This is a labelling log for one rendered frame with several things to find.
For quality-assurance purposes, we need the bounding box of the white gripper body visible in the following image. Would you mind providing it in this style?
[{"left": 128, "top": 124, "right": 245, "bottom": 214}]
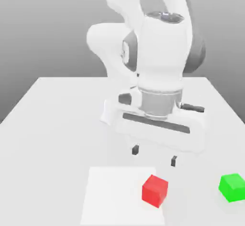
[{"left": 100, "top": 94, "right": 206, "bottom": 154}]

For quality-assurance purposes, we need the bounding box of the small red cube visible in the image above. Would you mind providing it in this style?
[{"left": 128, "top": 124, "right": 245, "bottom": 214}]
[{"left": 141, "top": 174, "right": 169, "bottom": 209}]

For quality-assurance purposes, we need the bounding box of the small green cube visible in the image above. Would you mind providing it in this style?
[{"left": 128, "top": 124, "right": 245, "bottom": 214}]
[{"left": 218, "top": 173, "right": 245, "bottom": 203}]

